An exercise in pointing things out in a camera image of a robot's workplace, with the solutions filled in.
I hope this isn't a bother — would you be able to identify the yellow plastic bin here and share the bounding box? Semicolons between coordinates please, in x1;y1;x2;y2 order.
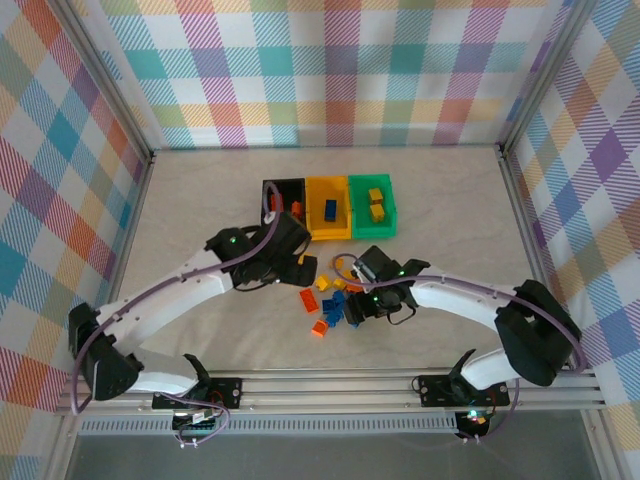
304;174;355;242

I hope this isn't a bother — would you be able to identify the green plastic bin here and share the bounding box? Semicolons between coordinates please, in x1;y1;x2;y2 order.
347;172;400;240

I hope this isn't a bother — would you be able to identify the black plastic bin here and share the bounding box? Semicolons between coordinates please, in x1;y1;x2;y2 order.
261;177;308;227

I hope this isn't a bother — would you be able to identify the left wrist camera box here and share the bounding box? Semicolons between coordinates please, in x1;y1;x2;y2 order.
268;211;312;252

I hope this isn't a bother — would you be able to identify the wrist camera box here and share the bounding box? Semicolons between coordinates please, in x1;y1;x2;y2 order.
268;211;312;252
355;243;397;285

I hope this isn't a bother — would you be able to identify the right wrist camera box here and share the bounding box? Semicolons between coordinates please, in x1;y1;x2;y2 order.
355;243;397;285

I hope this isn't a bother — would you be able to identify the aluminium mounting rail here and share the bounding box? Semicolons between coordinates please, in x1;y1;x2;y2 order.
54;367;609;416

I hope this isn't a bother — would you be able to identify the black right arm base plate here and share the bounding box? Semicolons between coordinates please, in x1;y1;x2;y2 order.
417;372;512;407

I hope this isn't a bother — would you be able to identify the grey slotted cable duct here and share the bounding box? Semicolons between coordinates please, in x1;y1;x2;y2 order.
78;418;459;435

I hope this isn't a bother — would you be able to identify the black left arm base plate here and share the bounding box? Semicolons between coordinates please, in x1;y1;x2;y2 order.
151;377;245;411

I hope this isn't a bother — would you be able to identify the aluminium side rail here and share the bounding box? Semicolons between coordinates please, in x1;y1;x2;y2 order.
87;149;156;376
499;147;574;369

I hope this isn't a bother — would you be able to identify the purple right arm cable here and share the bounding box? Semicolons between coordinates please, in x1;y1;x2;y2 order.
328;252;586;444

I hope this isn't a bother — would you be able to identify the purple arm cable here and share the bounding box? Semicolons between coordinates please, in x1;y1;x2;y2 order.
328;252;586;444
71;179;282;449

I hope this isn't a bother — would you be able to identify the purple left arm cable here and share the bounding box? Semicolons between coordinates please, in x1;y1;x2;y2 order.
71;179;282;449

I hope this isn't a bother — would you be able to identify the aluminium frame post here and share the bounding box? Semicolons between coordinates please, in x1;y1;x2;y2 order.
52;0;154;166
499;0;599;151

